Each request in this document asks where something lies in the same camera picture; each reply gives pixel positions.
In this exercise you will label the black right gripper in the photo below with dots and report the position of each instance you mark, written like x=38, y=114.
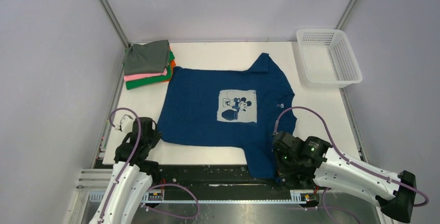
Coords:
x=282, y=170

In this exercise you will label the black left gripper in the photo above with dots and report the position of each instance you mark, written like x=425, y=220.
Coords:
x=156, y=136

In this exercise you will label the blue t-shirt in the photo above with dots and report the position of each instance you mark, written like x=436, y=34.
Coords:
x=230, y=109

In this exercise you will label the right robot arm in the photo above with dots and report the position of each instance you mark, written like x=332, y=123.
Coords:
x=386, y=190

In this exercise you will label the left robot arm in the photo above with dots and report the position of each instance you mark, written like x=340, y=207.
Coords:
x=132, y=173

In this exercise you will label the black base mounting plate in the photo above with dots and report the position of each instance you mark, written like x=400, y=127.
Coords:
x=225, y=183

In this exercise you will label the green folded t-shirt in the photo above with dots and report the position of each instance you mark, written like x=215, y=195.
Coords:
x=143, y=82

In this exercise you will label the pink folded t-shirt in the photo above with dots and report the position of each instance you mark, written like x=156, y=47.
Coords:
x=145, y=75

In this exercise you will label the orange folded t-shirt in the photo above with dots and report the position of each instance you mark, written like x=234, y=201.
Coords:
x=170, y=68

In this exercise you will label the grey folded t-shirt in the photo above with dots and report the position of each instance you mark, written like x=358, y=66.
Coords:
x=149, y=58

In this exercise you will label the white perforated plastic basket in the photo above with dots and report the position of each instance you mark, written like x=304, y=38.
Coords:
x=327, y=59

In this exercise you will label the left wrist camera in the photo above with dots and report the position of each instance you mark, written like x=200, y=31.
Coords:
x=125, y=124

